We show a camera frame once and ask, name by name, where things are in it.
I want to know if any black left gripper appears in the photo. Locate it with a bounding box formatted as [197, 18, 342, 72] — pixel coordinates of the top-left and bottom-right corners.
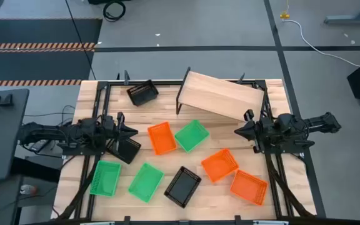
[100, 114, 139, 142]

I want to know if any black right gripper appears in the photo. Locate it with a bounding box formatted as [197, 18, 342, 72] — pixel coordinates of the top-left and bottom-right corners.
[234, 116, 274, 144]

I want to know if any black plastic basket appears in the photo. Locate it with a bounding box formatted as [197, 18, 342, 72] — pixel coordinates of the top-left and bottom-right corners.
[106, 136, 142, 165]
[163, 166, 203, 209]
[126, 79, 159, 107]

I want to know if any orange plastic basket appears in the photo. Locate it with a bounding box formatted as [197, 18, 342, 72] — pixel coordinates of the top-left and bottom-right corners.
[201, 148, 240, 184]
[147, 121, 178, 156]
[229, 169, 269, 206]

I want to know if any green plastic basket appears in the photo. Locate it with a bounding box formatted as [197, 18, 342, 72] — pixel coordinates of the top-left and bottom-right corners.
[127, 162, 165, 203]
[174, 119, 211, 153]
[89, 160, 123, 198]

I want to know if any wooden shelf with black legs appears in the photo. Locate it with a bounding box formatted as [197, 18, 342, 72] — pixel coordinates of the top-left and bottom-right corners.
[176, 66, 265, 123]

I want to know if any black power adapter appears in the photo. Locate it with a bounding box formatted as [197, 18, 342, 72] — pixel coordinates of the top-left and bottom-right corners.
[29, 139, 50, 153]

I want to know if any black mat with hazard stripes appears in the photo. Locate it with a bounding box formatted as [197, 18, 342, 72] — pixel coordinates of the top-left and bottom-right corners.
[0, 17, 103, 88]

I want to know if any small clear bottle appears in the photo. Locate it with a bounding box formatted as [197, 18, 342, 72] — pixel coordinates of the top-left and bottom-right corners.
[19, 184, 39, 195]

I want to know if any grey desk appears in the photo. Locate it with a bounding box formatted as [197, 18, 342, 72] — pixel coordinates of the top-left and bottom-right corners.
[0, 88, 30, 182]

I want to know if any grey metal beam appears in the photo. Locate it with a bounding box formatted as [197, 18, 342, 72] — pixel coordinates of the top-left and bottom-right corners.
[323, 0, 360, 25]

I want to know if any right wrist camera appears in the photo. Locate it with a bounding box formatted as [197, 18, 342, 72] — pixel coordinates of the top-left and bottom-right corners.
[243, 109, 256, 123]

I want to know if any black aluminium table frame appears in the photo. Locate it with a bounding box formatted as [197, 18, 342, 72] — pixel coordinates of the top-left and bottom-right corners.
[54, 70, 327, 225]

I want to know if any black sleeved cable bundle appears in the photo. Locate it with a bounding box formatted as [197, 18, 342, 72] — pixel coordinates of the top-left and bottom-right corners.
[56, 154, 101, 219]
[266, 154, 314, 218]

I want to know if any thin black cable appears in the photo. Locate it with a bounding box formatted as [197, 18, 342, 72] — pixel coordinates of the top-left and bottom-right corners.
[64, 0, 97, 81]

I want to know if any white floor cable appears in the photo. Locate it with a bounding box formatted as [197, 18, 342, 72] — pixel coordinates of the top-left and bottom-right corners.
[281, 18, 360, 68]

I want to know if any coiled black cable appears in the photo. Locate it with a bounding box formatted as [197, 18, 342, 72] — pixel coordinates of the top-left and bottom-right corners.
[102, 0, 127, 23]

